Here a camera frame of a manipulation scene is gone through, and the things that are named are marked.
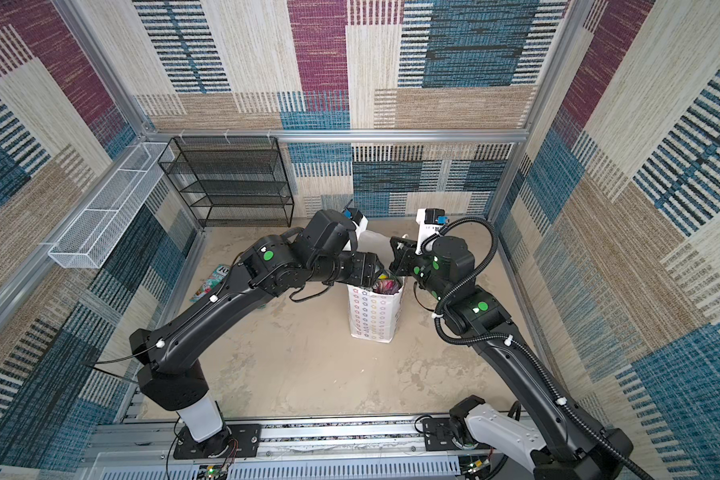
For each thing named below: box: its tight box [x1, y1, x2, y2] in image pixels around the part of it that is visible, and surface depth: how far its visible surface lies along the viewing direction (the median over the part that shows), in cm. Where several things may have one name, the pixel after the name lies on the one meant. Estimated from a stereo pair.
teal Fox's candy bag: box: [190, 264, 231, 303], surface depth 101 cm
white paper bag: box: [347, 284, 404, 344], surface depth 76 cm
